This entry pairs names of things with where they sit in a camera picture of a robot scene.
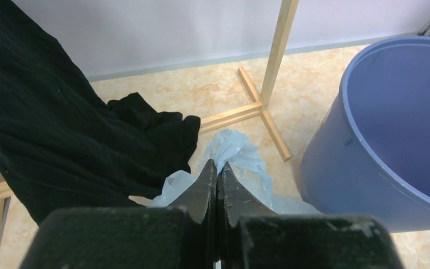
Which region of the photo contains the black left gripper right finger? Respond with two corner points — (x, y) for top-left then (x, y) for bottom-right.
(217, 164), (403, 268)

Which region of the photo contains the black printed t-shirt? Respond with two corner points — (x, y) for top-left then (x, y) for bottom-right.
(0, 1), (200, 224)

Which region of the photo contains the wooden clothes rack frame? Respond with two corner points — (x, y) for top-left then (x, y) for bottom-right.
(0, 1), (299, 245)

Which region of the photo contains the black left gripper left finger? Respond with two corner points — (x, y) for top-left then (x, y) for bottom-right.
(21, 160), (217, 268)

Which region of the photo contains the light blue plastic trash bag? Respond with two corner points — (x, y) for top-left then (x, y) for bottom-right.
(149, 129), (320, 215)

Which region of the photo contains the blue plastic trash bin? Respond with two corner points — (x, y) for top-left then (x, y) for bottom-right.
(300, 36), (430, 232)

